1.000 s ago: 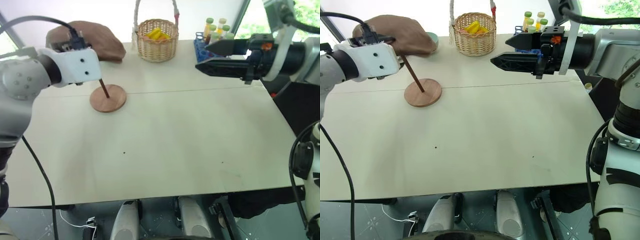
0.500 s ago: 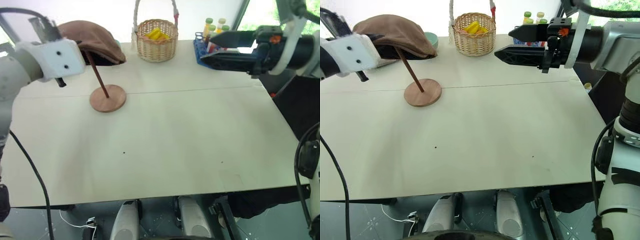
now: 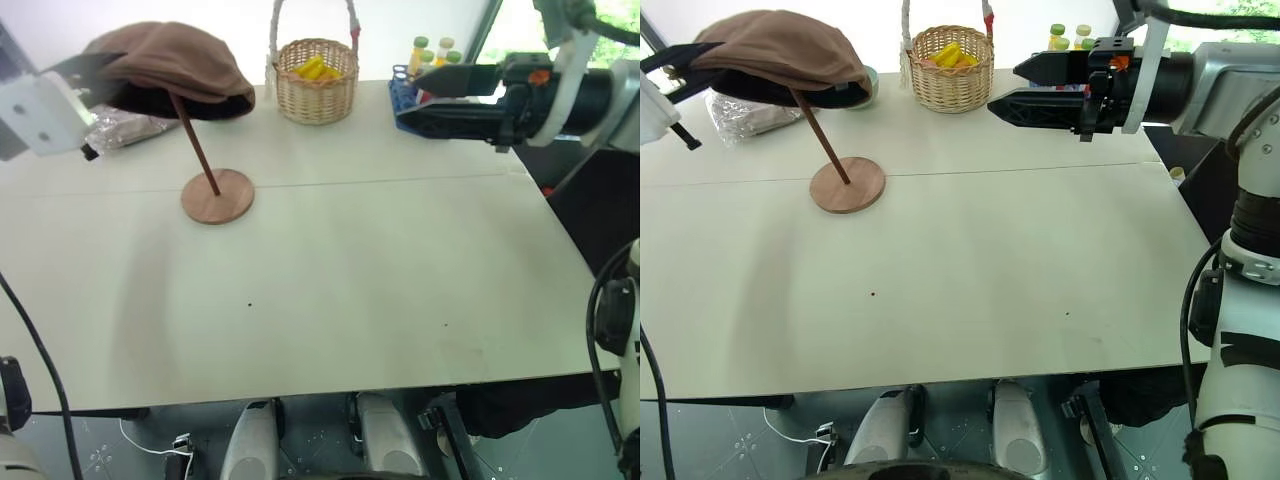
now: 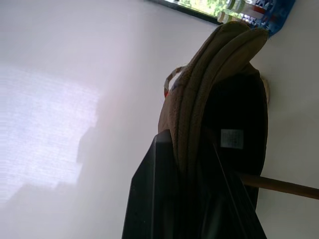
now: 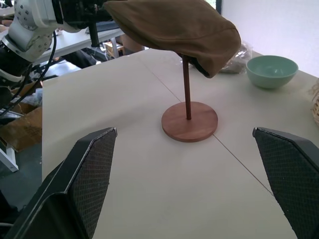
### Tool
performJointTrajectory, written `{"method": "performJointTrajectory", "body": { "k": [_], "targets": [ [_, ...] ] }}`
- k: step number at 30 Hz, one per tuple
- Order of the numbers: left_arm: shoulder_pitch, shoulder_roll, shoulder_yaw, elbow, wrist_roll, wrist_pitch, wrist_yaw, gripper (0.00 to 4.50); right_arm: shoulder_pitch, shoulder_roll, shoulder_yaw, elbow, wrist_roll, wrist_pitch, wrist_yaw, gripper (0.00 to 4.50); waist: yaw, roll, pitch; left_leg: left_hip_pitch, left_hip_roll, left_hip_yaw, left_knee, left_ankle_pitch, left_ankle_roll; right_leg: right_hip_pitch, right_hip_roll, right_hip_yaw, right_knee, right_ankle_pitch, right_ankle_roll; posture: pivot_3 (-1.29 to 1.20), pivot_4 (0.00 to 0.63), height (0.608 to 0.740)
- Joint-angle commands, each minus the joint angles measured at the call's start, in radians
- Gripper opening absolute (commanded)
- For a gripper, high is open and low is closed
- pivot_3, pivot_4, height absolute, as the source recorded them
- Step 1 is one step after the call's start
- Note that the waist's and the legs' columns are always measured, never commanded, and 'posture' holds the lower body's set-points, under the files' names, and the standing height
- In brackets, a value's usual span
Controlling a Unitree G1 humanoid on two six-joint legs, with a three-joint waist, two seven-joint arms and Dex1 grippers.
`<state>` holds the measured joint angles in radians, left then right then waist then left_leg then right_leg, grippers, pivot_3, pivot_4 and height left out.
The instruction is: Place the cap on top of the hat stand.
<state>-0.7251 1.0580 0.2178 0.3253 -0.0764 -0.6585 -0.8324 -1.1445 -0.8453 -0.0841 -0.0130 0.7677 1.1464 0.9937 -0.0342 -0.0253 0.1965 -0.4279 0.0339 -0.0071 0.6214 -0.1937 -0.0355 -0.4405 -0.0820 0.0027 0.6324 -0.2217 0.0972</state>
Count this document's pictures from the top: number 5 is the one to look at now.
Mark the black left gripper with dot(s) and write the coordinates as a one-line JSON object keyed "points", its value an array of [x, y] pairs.
{"points": [[79, 11]]}

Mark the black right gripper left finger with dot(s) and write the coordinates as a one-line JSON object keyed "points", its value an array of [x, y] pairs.
{"points": [[87, 174]]}

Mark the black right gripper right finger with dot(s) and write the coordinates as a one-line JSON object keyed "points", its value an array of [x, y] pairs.
{"points": [[289, 169]]}

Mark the brown suede cap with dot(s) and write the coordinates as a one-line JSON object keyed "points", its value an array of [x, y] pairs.
{"points": [[179, 27]]}

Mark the wooden hat stand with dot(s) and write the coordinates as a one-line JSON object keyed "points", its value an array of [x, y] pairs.
{"points": [[189, 124]]}

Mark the white background desk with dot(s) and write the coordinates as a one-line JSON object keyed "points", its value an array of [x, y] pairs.
{"points": [[72, 41]]}

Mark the woven straw basket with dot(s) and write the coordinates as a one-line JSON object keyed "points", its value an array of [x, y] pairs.
{"points": [[315, 104]]}

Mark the brown cardboard box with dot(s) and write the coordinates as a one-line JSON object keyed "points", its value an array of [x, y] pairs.
{"points": [[23, 127]]}

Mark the white metal table leg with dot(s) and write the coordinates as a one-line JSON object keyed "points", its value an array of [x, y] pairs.
{"points": [[8, 158]]}

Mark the mint green bowl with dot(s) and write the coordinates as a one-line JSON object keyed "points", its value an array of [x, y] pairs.
{"points": [[271, 72]]}

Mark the clear plastic bag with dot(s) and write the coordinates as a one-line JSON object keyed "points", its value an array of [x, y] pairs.
{"points": [[236, 63]]}

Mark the black desk clamp post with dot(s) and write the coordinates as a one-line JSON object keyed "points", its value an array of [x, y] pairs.
{"points": [[94, 37]]}

